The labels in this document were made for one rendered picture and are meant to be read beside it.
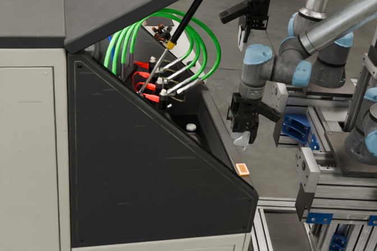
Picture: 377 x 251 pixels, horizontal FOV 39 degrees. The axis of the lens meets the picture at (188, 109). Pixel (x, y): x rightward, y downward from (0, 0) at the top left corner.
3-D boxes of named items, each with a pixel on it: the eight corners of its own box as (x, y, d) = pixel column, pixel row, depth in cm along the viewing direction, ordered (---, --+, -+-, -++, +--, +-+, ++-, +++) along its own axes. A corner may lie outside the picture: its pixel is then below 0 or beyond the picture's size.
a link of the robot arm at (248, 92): (261, 75, 161) (269, 88, 155) (258, 88, 164) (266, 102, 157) (237, 75, 159) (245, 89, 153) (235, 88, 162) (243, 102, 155)
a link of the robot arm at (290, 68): (312, 52, 157) (275, 46, 158) (312, 69, 147) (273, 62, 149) (306, 75, 161) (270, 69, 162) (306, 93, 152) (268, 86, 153)
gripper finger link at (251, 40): (256, 55, 189) (261, 31, 184) (240, 55, 188) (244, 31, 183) (253, 51, 192) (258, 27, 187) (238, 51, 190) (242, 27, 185)
